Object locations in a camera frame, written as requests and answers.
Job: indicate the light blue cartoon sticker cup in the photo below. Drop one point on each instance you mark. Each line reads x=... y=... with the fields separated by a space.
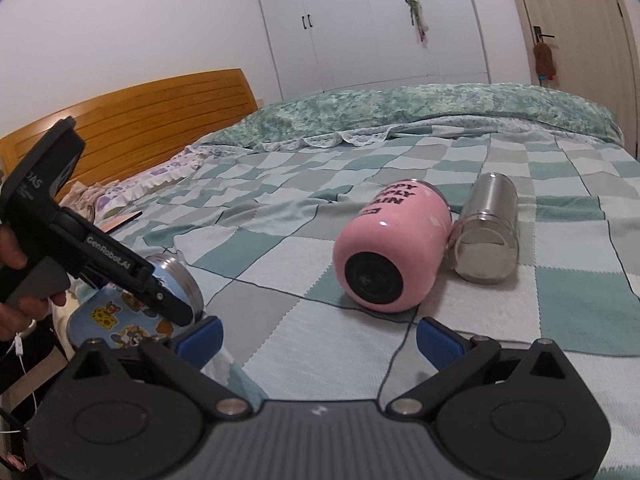
x=122 y=321

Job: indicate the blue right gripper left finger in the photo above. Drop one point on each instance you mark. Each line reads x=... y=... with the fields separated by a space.
x=201 y=342

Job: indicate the wooden headboard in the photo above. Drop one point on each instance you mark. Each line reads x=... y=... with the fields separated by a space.
x=134 y=129

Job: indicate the pink tumbler with black text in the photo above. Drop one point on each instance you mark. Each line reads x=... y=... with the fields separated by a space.
x=387 y=258

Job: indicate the hanging green ornament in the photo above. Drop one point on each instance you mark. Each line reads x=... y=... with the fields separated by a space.
x=417 y=20

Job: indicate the purple patterned bed sheet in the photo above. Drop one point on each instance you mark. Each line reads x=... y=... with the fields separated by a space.
x=155 y=174

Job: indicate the floral pillow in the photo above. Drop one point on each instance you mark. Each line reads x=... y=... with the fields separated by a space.
x=88 y=200

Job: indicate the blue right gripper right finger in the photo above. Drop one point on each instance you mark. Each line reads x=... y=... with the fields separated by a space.
x=437 y=343

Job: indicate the green checkered bed blanket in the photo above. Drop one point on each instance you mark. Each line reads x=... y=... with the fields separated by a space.
x=321 y=262

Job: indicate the beige door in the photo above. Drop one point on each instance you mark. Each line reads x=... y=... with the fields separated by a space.
x=594 y=52

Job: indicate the stainless steel cup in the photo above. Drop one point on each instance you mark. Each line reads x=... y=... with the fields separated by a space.
x=483 y=245

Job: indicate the pink notebook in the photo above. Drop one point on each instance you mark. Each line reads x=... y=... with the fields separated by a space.
x=120 y=221

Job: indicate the white wardrobe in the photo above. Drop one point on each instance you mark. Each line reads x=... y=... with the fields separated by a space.
x=324 y=45

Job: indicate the green floral quilt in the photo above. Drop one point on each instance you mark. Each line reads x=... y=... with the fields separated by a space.
x=367 y=112

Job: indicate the black door handle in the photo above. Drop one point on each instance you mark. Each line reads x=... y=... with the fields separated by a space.
x=539 y=35

